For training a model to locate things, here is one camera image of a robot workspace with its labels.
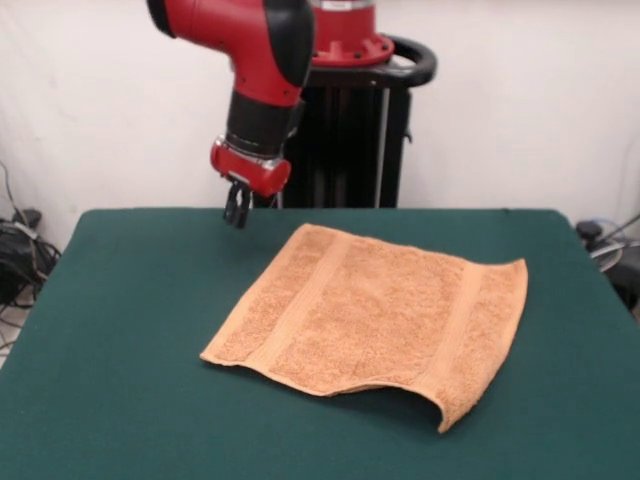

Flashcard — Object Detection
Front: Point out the dark green table cloth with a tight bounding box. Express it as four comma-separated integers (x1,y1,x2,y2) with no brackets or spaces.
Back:
0,207,640,480

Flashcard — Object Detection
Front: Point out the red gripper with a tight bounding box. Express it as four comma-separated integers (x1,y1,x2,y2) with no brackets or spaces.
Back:
209,135,293,230

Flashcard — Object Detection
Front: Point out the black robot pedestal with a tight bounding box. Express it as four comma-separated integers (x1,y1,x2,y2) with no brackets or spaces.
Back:
277,33,439,209

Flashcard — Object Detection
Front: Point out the tan terry towel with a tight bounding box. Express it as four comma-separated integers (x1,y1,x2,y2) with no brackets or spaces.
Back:
199,223,530,434

